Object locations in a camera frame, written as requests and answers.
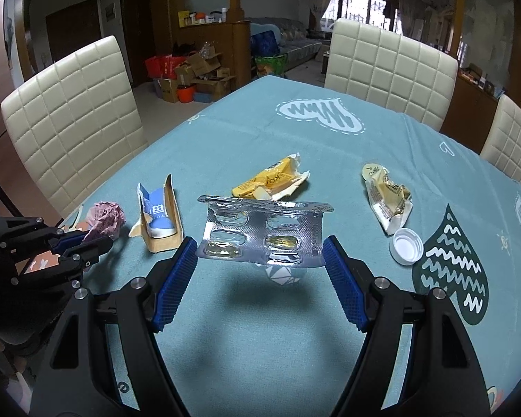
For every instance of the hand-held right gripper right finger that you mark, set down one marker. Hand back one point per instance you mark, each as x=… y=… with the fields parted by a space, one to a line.
x=345 y=289

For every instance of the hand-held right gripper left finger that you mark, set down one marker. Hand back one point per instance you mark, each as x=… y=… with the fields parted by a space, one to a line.
x=173 y=289

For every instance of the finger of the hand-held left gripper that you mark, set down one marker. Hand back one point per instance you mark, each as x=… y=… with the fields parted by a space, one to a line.
x=71 y=241
x=89 y=254

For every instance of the pink paper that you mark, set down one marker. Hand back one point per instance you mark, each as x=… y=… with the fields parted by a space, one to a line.
x=106 y=217

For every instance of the silver pill blister pack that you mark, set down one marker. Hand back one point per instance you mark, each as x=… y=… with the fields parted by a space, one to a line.
x=260 y=226

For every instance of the torn blue white carton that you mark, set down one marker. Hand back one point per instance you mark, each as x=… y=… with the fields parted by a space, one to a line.
x=158 y=221

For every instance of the white bottle cap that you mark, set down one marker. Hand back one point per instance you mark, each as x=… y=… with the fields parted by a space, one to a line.
x=407 y=246

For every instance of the beige crumpled food packet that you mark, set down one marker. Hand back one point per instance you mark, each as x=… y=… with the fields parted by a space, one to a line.
x=388 y=200

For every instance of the cream quilted chair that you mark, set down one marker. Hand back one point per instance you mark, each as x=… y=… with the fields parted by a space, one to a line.
x=388 y=78
x=514 y=143
x=74 y=126

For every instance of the yellow snack wrapper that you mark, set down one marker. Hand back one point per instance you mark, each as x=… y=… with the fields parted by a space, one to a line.
x=265 y=178

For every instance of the blue printed tablecloth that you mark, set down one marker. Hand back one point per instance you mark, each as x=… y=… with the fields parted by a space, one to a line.
x=252 y=130

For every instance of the orange bucket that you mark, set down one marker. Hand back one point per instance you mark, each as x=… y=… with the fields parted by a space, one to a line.
x=186 y=94

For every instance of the red shopping bag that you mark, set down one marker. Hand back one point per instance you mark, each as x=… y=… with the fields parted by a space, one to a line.
x=163 y=67

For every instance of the dark wooden door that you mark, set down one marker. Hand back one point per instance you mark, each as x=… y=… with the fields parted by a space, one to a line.
x=71 y=28

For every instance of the pile of cardboard boxes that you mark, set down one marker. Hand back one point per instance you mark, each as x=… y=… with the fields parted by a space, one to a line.
x=204 y=74

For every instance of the wooden divider cabinet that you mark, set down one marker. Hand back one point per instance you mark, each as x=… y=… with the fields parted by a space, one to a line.
x=473 y=108
x=225 y=43

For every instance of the green shopping bag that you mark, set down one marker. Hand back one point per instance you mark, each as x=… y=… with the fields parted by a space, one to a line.
x=269 y=66

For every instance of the grey sofa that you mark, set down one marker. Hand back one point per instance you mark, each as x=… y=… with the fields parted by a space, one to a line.
x=299 y=37

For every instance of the blue bag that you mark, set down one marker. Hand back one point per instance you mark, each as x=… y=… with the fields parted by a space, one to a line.
x=265 y=44

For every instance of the row of bottles and boxes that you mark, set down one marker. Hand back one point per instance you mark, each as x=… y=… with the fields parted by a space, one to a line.
x=202 y=18

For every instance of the barred window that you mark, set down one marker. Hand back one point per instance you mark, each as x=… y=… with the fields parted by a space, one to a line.
x=367 y=6

